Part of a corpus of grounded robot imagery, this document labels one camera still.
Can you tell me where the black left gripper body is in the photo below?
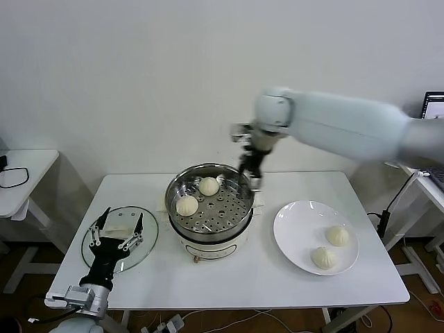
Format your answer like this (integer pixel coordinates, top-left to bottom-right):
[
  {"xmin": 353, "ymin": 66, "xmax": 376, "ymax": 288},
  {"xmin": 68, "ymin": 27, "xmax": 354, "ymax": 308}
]
[{"xmin": 79, "ymin": 237, "xmax": 131, "ymax": 287}]

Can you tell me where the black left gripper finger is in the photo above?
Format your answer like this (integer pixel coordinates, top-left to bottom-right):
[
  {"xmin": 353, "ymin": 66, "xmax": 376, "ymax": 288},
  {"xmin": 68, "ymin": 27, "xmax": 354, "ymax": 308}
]
[
  {"xmin": 117, "ymin": 212, "xmax": 145, "ymax": 251},
  {"xmin": 88, "ymin": 207, "xmax": 111, "ymax": 248}
]

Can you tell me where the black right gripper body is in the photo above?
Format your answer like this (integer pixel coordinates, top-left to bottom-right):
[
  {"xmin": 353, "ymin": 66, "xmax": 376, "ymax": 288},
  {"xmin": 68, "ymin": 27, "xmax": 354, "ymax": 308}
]
[{"xmin": 244, "ymin": 147, "xmax": 270, "ymax": 169}]

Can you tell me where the round glass pot lid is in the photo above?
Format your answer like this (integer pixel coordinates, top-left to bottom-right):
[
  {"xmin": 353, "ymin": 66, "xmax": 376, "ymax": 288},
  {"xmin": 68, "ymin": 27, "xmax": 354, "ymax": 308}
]
[{"xmin": 81, "ymin": 205, "xmax": 160, "ymax": 273}]

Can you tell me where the white steamed baozi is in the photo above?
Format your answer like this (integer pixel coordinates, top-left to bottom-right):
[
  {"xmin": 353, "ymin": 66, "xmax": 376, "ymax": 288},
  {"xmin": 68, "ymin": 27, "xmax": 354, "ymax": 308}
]
[
  {"xmin": 176, "ymin": 196, "xmax": 200, "ymax": 218},
  {"xmin": 198, "ymin": 176, "xmax": 220, "ymax": 197},
  {"xmin": 325, "ymin": 225, "xmax": 350, "ymax": 248},
  {"xmin": 311, "ymin": 246, "xmax": 339, "ymax": 271}
]

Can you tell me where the perforated steel steamer basket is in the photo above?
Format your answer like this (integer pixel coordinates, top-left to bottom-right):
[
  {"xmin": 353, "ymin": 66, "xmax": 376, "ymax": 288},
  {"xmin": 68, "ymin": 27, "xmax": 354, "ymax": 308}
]
[{"xmin": 164, "ymin": 162, "xmax": 255, "ymax": 240}]

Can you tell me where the white table leg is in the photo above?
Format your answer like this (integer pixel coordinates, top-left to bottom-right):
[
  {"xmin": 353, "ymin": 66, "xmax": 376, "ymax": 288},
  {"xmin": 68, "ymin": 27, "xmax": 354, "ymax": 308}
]
[
  {"xmin": 117, "ymin": 309, "xmax": 133, "ymax": 333},
  {"xmin": 321, "ymin": 307, "xmax": 375, "ymax": 333}
]

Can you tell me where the round white plate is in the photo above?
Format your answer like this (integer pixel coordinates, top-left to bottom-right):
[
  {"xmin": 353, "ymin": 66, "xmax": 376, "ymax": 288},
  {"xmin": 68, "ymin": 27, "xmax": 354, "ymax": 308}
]
[{"xmin": 273, "ymin": 200, "xmax": 360, "ymax": 277}]

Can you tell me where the cream electric cooker pot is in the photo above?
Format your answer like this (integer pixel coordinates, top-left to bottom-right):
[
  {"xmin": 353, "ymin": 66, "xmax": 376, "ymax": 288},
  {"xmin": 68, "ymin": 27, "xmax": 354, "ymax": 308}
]
[{"xmin": 155, "ymin": 185, "xmax": 267, "ymax": 265}]

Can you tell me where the white power strip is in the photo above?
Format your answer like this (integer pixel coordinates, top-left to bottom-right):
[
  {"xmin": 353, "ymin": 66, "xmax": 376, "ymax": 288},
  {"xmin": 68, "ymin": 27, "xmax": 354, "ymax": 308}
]
[{"xmin": 152, "ymin": 314, "xmax": 185, "ymax": 333}]

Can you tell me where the black power brick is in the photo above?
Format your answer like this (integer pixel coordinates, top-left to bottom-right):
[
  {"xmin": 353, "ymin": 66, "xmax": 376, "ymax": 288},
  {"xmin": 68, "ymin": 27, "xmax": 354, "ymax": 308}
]
[{"xmin": 376, "ymin": 209, "xmax": 389, "ymax": 239}]

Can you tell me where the grey open laptop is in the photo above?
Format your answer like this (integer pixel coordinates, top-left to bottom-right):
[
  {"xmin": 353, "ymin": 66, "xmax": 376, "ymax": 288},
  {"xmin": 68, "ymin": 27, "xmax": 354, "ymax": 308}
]
[{"xmin": 418, "ymin": 90, "xmax": 444, "ymax": 194}]

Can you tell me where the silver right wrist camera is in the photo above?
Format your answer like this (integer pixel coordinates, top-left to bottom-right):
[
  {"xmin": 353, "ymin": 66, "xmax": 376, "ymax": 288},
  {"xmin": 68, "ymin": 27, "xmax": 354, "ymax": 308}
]
[{"xmin": 230, "ymin": 123, "xmax": 253, "ymax": 142}]

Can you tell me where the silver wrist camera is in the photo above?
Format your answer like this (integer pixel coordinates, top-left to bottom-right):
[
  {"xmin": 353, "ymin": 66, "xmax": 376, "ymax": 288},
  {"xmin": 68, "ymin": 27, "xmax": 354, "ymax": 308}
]
[
  {"xmin": 64, "ymin": 284, "xmax": 96, "ymax": 309},
  {"xmin": 230, "ymin": 123, "xmax": 253, "ymax": 142}
]

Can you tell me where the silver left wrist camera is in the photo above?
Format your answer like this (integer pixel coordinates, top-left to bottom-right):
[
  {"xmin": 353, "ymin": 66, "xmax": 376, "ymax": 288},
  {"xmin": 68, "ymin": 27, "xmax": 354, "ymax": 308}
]
[{"xmin": 64, "ymin": 284, "xmax": 96, "ymax": 309}]

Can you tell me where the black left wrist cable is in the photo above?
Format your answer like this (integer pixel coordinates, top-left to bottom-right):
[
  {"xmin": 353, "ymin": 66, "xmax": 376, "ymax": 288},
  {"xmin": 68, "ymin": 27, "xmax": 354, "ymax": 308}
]
[{"xmin": 29, "ymin": 300, "xmax": 80, "ymax": 322}]

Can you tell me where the black looped cable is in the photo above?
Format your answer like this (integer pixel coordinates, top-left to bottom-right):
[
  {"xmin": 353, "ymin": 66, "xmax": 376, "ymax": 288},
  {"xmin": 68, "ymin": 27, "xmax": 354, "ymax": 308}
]
[{"xmin": 0, "ymin": 167, "xmax": 29, "ymax": 188}]

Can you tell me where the laptop charger cable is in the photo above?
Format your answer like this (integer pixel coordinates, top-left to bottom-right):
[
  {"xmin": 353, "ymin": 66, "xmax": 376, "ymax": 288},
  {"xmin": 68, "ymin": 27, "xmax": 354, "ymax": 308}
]
[{"xmin": 383, "ymin": 169, "xmax": 431, "ymax": 214}]

